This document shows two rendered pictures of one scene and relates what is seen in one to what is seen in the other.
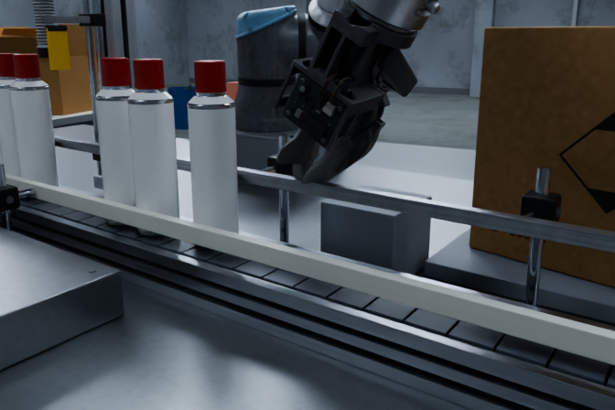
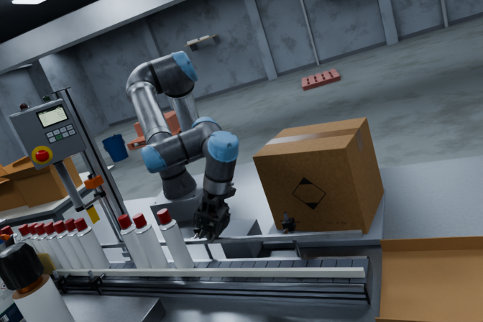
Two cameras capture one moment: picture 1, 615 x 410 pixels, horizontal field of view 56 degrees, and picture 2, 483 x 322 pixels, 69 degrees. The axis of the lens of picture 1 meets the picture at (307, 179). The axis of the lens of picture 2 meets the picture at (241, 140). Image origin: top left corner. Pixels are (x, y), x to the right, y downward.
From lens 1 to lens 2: 49 cm
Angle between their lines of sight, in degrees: 7
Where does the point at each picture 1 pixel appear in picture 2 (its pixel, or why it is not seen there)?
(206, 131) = (170, 236)
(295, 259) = (218, 272)
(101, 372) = not seen: outside the picture
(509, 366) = (291, 287)
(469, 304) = (274, 272)
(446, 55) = (248, 62)
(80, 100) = not seen: hidden behind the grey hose
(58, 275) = (139, 310)
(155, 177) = (155, 255)
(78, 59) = not seen: hidden behind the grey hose
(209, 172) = (176, 249)
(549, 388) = (303, 289)
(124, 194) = (144, 264)
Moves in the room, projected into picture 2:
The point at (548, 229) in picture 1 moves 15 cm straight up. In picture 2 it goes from (290, 237) to (274, 186)
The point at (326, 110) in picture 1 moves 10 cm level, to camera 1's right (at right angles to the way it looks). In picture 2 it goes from (210, 224) to (246, 210)
